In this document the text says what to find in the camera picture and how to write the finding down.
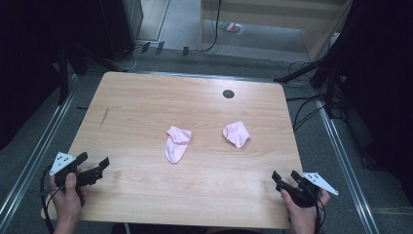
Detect colourful packet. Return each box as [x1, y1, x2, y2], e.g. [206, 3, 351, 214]
[217, 20, 245, 35]

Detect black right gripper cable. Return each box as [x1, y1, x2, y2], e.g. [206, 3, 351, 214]
[313, 196, 327, 234]

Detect bundle of black floor cables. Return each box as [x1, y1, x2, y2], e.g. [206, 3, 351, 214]
[285, 59, 345, 133]

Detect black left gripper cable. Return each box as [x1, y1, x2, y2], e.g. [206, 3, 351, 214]
[39, 164, 62, 234]

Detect metal floor rail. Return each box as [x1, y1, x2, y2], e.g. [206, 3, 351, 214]
[0, 73, 80, 225]
[315, 98, 382, 234]

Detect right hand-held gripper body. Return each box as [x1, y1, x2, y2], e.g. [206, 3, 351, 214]
[286, 172, 340, 209]

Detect crumpled pink sock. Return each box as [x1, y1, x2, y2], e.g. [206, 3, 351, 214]
[222, 120, 251, 149]

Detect long pink sock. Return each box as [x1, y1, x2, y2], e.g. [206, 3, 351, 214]
[164, 125, 193, 165]

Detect person's right hand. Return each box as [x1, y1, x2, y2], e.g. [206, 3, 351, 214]
[281, 188, 331, 234]

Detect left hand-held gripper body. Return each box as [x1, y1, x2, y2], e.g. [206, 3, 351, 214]
[49, 151, 87, 189]

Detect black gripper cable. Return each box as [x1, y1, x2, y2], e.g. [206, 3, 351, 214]
[39, 164, 62, 234]
[313, 196, 327, 234]

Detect hanging black cable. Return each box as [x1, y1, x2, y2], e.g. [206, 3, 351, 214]
[198, 0, 223, 54]

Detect dark cabinet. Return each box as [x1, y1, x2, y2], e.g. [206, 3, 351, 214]
[96, 0, 144, 61]

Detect white floor cable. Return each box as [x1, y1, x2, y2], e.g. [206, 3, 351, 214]
[111, 45, 144, 72]

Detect person's left hand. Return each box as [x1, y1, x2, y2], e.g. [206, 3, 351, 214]
[48, 173, 89, 234]

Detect black stand leg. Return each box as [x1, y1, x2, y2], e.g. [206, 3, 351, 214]
[273, 59, 329, 83]

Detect black metal stand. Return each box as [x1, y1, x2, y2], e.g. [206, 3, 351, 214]
[57, 42, 90, 105]

